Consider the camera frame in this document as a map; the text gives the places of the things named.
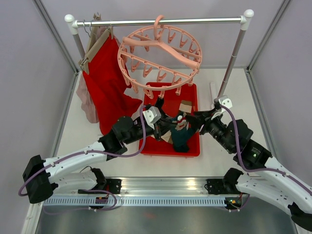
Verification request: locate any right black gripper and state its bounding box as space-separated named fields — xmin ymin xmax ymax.
xmin=185 ymin=107 xmax=234 ymax=153

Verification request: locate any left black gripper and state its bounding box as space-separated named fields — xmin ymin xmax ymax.
xmin=124 ymin=117 xmax=177 ymax=145

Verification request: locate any teal christmas sock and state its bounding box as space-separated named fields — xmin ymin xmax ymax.
xmin=170 ymin=113 xmax=195 ymax=148

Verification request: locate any pink round clip hanger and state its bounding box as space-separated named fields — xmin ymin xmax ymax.
xmin=118 ymin=30 xmax=196 ymax=99

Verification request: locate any black sports sock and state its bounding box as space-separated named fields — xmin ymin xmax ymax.
xmin=145 ymin=97 xmax=169 ymax=118

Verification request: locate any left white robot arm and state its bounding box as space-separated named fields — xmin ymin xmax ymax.
xmin=18 ymin=111 xmax=177 ymax=204

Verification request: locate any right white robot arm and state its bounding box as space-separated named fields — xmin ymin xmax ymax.
xmin=187 ymin=106 xmax=312 ymax=231

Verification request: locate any beige clip hanger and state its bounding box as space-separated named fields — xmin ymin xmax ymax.
xmin=79 ymin=26 xmax=114 ymax=74

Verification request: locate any brown beige striped sock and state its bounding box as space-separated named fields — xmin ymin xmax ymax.
xmin=161 ymin=100 xmax=192 ymax=144

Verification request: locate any red plastic tray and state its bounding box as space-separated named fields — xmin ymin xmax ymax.
xmin=141 ymin=84 xmax=200 ymax=157

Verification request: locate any red hanging cloth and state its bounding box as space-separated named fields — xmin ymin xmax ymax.
xmin=83 ymin=38 xmax=142 ymax=135

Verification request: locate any pink hanging garment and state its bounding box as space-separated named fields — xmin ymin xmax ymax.
xmin=76 ymin=36 xmax=120 ymax=123

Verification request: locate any metal clothes rack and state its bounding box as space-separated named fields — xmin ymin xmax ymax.
xmin=64 ymin=9 xmax=254 ymax=98

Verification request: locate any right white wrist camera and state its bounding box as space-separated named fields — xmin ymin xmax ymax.
xmin=212 ymin=95 xmax=233 ymax=119

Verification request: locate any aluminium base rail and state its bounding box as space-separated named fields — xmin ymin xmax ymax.
xmin=56 ymin=177 xmax=244 ymax=195

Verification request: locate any white slotted cable duct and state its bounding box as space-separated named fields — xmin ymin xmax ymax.
xmin=44 ymin=196 xmax=226 ymax=207

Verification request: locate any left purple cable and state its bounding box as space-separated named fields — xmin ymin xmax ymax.
xmin=19 ymin=107 xmax=147 ymax=197

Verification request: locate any aluminium frame post right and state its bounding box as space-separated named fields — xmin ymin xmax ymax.
xmin=246 ymin=0 xmax=292 ymax=73

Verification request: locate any aluminium frame post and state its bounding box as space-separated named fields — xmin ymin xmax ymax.
xmin=32 ymin=0 xmax=78 ymax=75
xmin=246 ymin=0 xmax=292 ymax=73

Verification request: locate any aluminium frame post left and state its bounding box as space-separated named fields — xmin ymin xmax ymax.
xmin=32 ymin=0 xmax=78 ymax=75

